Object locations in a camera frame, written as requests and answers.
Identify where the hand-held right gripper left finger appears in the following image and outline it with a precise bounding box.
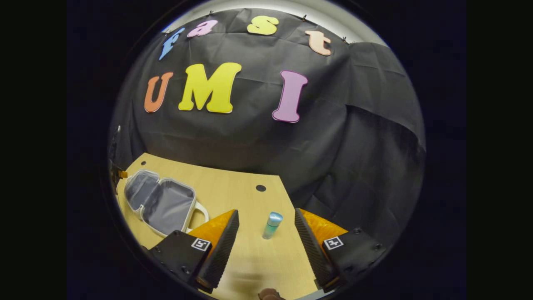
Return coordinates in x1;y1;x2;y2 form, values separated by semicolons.
149;209;240;295

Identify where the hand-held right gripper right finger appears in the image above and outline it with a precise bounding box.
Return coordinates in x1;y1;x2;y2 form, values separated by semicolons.
295;208;390;293

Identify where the teal capped skin care bottle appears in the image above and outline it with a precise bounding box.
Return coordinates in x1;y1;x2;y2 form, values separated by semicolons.
262;212;284;240

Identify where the white suitcase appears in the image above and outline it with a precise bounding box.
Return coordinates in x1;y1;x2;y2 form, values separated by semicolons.
124;170;209;237

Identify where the black backdrop cloth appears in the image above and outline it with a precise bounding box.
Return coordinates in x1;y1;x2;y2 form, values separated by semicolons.
110;7;427;250

